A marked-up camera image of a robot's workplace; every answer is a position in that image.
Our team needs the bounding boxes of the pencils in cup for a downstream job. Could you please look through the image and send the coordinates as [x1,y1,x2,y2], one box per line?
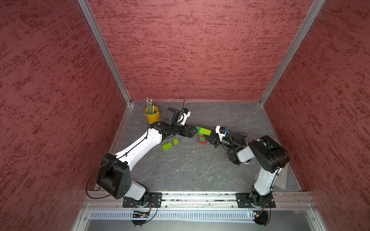
[146,98,153,115]

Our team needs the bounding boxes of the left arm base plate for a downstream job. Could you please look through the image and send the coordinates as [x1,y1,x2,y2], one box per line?
[122,192,163,208]

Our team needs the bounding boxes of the yellow pencil cup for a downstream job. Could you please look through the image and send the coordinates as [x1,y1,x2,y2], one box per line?
[145,106,161,124]

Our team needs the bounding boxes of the right corner aluminium post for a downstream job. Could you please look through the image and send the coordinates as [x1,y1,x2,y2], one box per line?
[259,0,326,106]

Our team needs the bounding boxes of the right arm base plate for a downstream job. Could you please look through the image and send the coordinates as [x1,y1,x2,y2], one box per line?
[235,192,276,209]

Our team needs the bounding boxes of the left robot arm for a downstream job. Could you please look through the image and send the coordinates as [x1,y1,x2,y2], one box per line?
[96,107,198,205]

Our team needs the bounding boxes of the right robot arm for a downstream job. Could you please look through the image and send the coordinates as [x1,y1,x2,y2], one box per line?
[205,130,291,208]

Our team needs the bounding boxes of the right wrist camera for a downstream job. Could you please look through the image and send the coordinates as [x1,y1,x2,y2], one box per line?
[215,126,229,141]

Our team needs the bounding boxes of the lime 2x4 brick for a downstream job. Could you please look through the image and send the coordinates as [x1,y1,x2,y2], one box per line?
[196,126,212,136]
[161,142,172,151]

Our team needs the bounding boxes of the corner aluminium post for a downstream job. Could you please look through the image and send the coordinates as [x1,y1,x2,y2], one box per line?
[259,0,326,106]
[78,0,132,106]

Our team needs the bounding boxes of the left corner aluminium post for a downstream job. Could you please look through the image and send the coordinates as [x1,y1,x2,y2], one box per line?
[78,0,132,106]

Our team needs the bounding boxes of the aluminium front rail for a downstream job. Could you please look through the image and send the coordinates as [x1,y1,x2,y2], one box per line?
[83,191,316,210]

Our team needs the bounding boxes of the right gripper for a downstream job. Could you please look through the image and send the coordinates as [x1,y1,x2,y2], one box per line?
[204,129,237,151]

